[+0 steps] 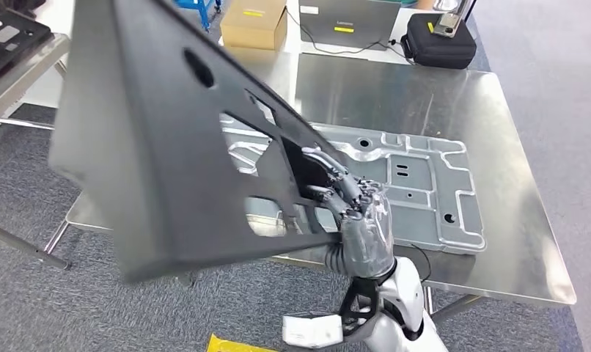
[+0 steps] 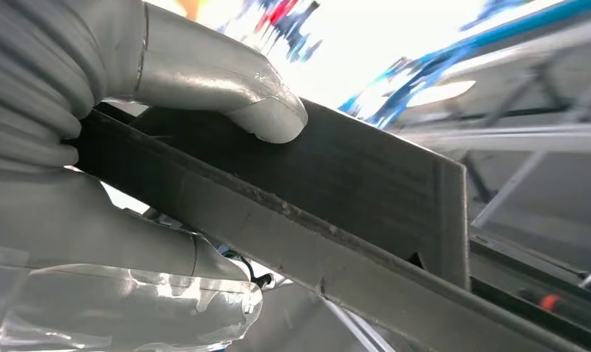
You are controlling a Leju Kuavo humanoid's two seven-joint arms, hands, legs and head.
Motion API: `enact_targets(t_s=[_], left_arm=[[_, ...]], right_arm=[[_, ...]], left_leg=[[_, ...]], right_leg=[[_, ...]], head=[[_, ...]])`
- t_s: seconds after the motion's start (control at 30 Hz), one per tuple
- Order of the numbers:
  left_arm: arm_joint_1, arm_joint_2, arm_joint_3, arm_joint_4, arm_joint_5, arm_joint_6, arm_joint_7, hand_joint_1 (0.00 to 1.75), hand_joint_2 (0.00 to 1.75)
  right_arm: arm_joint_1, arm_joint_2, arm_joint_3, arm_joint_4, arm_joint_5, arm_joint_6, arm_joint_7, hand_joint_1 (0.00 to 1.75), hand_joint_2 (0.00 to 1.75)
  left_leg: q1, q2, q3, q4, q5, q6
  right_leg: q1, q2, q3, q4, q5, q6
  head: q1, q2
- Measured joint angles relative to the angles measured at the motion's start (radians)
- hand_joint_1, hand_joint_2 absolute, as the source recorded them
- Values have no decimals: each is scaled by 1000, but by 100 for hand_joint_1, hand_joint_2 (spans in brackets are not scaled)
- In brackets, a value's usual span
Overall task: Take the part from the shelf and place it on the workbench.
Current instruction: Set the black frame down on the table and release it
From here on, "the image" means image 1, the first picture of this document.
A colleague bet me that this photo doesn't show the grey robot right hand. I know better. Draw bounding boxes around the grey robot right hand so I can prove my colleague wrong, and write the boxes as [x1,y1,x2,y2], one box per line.
[302,145,396,279]

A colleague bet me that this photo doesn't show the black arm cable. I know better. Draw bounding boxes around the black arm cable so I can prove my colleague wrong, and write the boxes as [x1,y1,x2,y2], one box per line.
[411,243,433,284]

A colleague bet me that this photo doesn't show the grey laptop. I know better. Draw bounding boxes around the grey laptop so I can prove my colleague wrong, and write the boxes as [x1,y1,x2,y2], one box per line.
[298,0,403,51]

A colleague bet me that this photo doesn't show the brown cardboard box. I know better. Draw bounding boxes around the brown cardboard box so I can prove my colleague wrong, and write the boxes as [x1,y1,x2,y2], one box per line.
[220,0,288,52]

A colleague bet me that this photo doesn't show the silver metal bracket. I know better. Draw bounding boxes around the silver metal bracket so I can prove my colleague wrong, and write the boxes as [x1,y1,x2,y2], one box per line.
[431,0,473,39]

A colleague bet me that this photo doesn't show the blue wheeled shelf rack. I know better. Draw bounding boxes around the blue wheeled shelf rack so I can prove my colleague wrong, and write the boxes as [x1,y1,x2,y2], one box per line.
[174,0,224,31]

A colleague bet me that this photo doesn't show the silver stamped metal plate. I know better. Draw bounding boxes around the silver stamped metal plate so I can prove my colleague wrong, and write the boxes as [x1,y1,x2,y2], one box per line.
[220,114,487,254]

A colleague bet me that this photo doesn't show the black zip case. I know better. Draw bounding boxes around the black zip case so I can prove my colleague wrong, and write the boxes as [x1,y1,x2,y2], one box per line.
[400,12,477,70]

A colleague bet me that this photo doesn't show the stainless steel table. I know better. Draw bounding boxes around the stainless steel table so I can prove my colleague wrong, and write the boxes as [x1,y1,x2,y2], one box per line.
[0,32,72,271]

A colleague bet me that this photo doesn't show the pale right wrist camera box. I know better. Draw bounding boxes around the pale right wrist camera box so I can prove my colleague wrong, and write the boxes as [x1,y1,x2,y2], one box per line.
[282,315,344,350]

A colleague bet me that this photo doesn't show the stainless steel workbench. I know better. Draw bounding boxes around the stainless steel workbench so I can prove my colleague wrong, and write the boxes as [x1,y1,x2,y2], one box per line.
[43,48,577,324]

